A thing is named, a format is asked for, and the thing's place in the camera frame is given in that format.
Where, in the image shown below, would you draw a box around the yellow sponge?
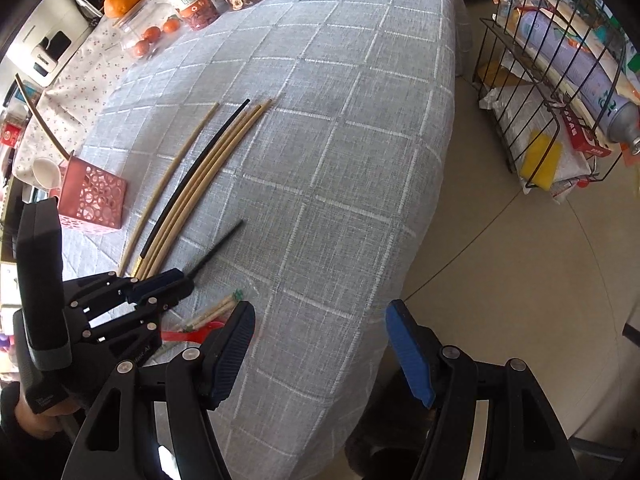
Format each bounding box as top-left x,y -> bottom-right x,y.
520,130 -> 563,188

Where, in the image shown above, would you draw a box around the paper-wrapped chopsticks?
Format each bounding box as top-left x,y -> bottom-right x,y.
177,290 -> 246,333

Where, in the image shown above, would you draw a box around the red and white box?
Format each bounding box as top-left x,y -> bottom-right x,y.
560,102 -> 613,156

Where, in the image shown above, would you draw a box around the person's left hand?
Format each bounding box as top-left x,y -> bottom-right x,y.
14,394 -> 83,436

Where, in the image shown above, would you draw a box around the grey checked tablecloth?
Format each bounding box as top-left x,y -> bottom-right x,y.
60,0 -> 476,480

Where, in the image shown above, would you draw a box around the pink utensil holder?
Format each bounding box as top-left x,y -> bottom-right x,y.
57,155 -> 128,235

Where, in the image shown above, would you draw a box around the white floral cabinet cloth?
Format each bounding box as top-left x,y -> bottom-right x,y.
12,0 -> 166,181

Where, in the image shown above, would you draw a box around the wooden chopstick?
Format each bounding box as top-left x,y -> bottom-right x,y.
145,99 -> 275,281
137,104 -> 263,280
14,74 -> 76,161
118,102 -> 221,267
132,105 -> 253,278

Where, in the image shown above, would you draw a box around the white spoon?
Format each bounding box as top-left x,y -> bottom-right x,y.
31,157 -> 63,191

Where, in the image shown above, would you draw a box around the large orange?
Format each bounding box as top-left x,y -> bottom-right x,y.
103,0 -> 146,18

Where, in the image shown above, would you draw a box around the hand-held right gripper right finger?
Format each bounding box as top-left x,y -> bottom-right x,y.
385,299 -> 583,480

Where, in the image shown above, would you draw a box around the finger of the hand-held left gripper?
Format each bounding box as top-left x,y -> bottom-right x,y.
75,280 -> 196,343
64,268 -> 185,311

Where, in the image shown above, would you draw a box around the round glass jar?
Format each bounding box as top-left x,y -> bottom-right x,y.
112,0 -> 183,63

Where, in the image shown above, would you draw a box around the red spoon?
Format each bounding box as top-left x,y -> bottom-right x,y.
160,322 -> 226,343

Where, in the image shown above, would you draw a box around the purple spray can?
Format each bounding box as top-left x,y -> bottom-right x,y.
515,12 -> 640,153

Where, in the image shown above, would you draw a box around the person's left forearm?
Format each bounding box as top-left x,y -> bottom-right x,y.
0,380 -> 76,480

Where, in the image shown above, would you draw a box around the cream air fryer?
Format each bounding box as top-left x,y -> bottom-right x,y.
7,0 -> 103,86

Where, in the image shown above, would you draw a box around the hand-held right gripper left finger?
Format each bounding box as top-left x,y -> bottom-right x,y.
60,301 -> 257,480

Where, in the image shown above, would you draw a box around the black wire rack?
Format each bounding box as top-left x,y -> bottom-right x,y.
472,0 -> 640,191

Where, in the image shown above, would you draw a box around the pile of packets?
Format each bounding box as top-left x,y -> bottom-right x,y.
492,0 -> 631,91

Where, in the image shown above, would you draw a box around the black chopstick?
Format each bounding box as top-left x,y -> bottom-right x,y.
182,219 -> 246,281
137,98 -> 251,261

